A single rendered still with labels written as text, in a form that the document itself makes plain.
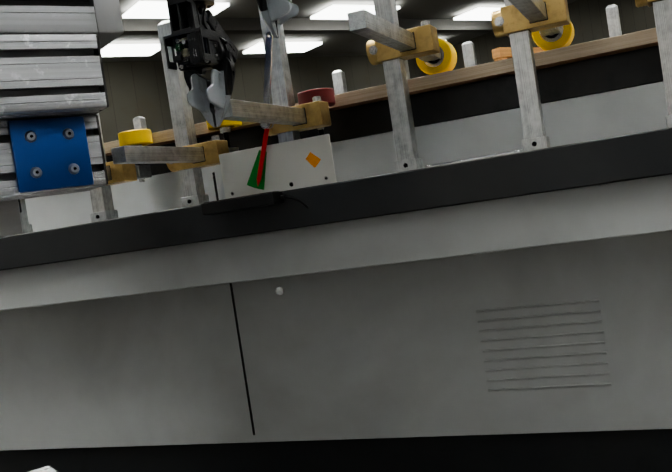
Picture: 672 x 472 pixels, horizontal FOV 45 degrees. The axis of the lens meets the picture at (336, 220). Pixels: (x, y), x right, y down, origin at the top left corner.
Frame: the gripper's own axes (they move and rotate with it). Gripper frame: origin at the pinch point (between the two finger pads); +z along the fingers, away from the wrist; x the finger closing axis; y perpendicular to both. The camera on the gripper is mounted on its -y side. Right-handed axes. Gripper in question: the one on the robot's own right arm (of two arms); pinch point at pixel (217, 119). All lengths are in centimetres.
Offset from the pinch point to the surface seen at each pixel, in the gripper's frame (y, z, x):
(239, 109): -5.5, -1.7, 1.5
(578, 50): -51, -6, 55
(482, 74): -51, -5, 35
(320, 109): -33.6, -2.5, 4.9
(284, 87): -34.2, -8.6, -2.6
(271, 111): -18.0, -2.0, 1.5
